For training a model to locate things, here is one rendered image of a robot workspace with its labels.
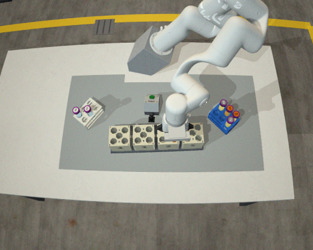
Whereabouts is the blue tube rack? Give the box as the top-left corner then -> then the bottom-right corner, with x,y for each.
208,104 -> 240,134

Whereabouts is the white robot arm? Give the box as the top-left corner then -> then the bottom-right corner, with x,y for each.
150,0 -> 269,142

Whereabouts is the white tube rack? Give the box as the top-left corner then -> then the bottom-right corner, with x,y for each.
73,99 -> 105,130

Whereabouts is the beige bucket adapter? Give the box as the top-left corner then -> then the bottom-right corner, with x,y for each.
181,123 -> 204,149
156,130 -> 179,150
133,124 -> 155,151
109,126 -> 132,152

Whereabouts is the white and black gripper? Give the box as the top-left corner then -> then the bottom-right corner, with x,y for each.
156,114 -> 194,133

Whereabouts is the grey bench mat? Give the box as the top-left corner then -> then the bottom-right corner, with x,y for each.
59,74 -> 264,172

